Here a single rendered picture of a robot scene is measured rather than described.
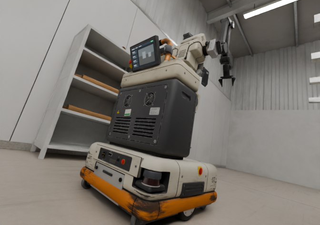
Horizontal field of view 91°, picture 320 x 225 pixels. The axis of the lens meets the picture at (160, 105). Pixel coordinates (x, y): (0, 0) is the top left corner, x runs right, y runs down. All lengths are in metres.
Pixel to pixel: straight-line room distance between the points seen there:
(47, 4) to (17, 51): 0.70
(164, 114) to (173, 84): 0.16
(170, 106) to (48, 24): 2.10
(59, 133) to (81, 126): 0.27
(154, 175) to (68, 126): 1.86
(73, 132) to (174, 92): 1.84
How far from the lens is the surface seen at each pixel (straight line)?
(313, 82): 1.19
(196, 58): 1.42
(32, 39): 2.46
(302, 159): 6.83
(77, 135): 2.45
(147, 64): 1.01
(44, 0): 2.70
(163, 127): 0.76
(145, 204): 0.70
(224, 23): 1.75
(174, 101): 0.79
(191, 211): 0.99
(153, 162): 0.68
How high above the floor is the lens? 0.33
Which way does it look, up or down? 14 degrees up
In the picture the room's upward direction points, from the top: 11 degrees clockwise
